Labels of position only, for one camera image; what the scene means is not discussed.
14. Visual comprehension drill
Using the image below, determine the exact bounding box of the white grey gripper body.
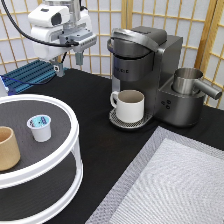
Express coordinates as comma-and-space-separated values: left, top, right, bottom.
31, 26, 97, 60

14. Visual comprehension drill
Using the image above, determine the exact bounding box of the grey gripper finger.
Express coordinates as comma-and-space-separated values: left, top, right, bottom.
54, 63, 64, 77
75, 52, 83, 65

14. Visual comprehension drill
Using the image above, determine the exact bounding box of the white coffee pod blue lid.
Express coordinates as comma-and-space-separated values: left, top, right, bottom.
27, 115, 51, 142

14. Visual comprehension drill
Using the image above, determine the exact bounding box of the grey pod coffee machine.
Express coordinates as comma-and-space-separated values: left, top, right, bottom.
107, 26, 205, 130

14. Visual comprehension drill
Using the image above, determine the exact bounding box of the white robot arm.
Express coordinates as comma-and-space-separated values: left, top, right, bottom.
28, 0, 97, 77

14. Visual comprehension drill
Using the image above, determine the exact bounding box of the blue ribbed mat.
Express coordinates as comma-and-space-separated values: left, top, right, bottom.
1, 60, 57, 95

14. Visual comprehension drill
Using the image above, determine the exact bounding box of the white ceramic mug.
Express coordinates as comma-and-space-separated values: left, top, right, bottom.
110, 90, 145, 123

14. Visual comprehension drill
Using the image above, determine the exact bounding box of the tan ceramic cup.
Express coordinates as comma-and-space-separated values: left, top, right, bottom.
0, 126, 20, 171

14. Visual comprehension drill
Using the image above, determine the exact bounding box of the steel milk frother jug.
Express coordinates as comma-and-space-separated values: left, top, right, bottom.
172, 68, 222, 100

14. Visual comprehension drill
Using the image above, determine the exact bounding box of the white two-tier round shelf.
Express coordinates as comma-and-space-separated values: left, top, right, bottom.
0, 94, 83, 224

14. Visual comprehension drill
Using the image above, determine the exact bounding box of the wooden shoji screen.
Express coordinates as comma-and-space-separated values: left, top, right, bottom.
0, 0, 224, 110

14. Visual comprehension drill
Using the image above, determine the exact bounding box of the grey woven placemat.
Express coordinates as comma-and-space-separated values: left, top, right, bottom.
85, 127, 224, 224

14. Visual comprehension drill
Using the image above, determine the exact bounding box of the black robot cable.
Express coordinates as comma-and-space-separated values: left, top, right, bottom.
0, 0, 81, 48

